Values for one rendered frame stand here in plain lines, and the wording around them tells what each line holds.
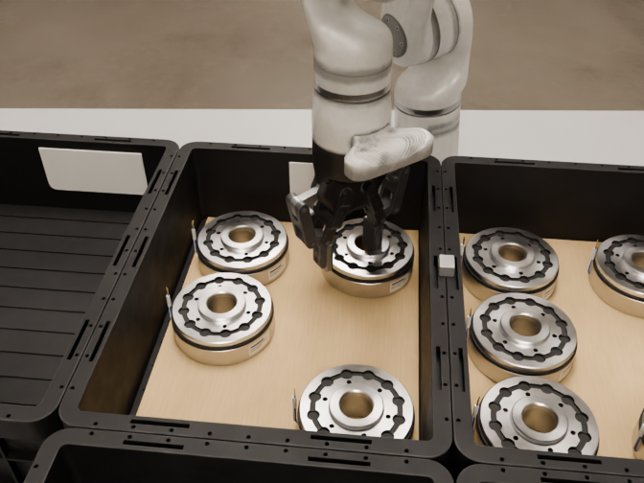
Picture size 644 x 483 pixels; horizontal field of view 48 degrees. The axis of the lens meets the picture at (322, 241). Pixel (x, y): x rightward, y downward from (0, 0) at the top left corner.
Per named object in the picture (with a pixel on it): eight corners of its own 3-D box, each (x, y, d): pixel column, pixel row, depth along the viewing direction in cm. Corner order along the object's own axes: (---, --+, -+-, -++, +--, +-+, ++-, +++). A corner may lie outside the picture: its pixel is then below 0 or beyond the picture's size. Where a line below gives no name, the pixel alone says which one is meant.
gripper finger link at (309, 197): (320, 172, 71) (327, 187, 72) (283, 197, 70) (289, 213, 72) (333, 183, 69) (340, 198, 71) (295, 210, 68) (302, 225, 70)
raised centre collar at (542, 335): (496, 309, 72) (497, 305, 72) (545, 312, 72) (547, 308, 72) (500, 345, 69) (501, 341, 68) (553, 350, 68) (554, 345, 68)
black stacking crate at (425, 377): (195, 220, 92) (184, 145, 84) (428, 236, 89) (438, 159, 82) (86, 507, 61) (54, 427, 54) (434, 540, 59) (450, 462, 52)
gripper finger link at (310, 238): (293, 189, 70) (310, 227, 75) (278, 199, 70) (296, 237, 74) (308, 203, 68) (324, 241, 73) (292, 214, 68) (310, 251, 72)
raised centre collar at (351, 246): (351, 229, 82) (351, 225, 82) (393, 236, 81) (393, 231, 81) (341, 257, 79) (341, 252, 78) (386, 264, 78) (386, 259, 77)
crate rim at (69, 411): (185, 156, 85) (183, 140, 84) (438, 172, 83) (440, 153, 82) (57, 443, 55) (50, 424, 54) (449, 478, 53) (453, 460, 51)
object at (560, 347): (469, 292, 75) (469, 288, 74) (566, 300, 74) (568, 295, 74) (474, 367, 67) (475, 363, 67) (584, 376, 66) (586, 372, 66)
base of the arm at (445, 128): (394, 179, 115) (393, 84, 103) (452, 177, 114) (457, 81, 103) (396, 217, 108) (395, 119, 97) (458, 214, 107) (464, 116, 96)
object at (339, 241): (333, 216, 85) (333, 212, 84) (418, 228, 83) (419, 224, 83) (313, 272, 77) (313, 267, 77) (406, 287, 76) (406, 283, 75)
